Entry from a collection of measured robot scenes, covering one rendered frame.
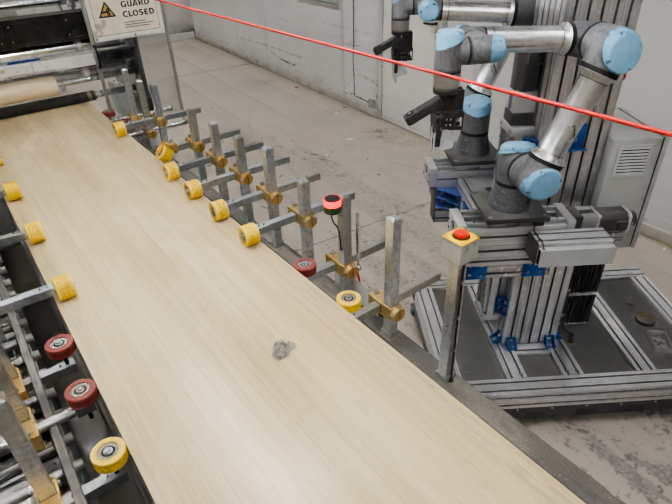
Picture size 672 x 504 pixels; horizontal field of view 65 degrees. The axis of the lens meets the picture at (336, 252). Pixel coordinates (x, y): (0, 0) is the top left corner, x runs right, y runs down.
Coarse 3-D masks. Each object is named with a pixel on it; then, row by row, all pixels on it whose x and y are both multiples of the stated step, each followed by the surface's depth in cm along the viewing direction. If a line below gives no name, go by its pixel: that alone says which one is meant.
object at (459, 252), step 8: (448, 232) 141; (448, 240) 139; (456, 240) 138; (464, 240) 138; (472, 240) 138; (448, 248) 140; (456, 248) 138; (464, 248) 137; (472, 248) 139; (448, 256) 141; (456, 256) 139; (464, 256) 138; (472, 256) 141; (456, 264) 140; (464, 264) 140
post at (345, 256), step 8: (344, 200) 177; (344, 208) 179; (344, 216) 181; (344, 224) 182; (344, 232) 184; (344, 240) 186; (344, 248) 187; (344, 256) 189; (344, 264) 191; (344, 280) 195; (344, 288) 197
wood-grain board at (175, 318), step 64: (0, 128) 319; (64, 128) 316; (64, 192) 242; (128, 192) 240; (64, 256) 197; (128, 256) 195; (192, 256) 194; (256, 256) 193; (64, 320) 166; (128, 320) 165; (192, 320) 164; (256, 320) 163; (320, 320) 162; (128, 384) 142; (192, 384) 141; (256, 384) 141; (320, 384) 140; (384, 384) 139; (128, 448) 125; (192, 448) 125; (256, 448) 124; (320, 448) 123; (384, 448) 123; (448, 448) 122; (512, 448) 122
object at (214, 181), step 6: (282, 156) 255; (288, 156) 254; (276, 162) 251; (282, 162) 253; (288, 162) 255; (252, 168) 244; (258, 168) 246; (222, 174) 239; (228, 174) 239; (234, 174) 240; (204, 180) 235; (210, 180) 234; (216, 180) 236; (222, 180) 237; (228, 180) 239; (204, 186) 233; (210, 186) 235
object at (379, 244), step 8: (376, 240) 207; (384, 240) 207; (360, 248) 202; (368, 248) 202; (376, 248) 205; (352, 256) 198; (360, 256) 201; (328, 264) 194; (320, 272) 191; (328, 272) 194; (312, 280) 190
